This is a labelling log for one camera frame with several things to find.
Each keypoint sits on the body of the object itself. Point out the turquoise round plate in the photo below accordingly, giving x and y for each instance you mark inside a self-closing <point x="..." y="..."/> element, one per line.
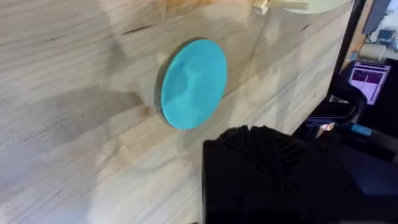
<point x="193" y="84"/>

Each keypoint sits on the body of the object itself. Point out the black table edge rail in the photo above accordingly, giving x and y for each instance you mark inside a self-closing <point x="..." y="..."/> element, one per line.
<point x="348" y="37"/>

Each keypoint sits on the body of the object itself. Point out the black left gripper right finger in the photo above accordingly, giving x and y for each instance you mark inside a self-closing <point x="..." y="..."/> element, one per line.
<point x="280" y="155"/>

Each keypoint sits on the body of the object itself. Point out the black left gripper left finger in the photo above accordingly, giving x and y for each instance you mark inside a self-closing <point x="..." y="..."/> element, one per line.
<point x="241" y="155"/>

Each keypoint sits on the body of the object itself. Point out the laptop with purple screen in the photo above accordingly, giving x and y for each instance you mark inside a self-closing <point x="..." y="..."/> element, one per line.
<point x="368" y="81"/>

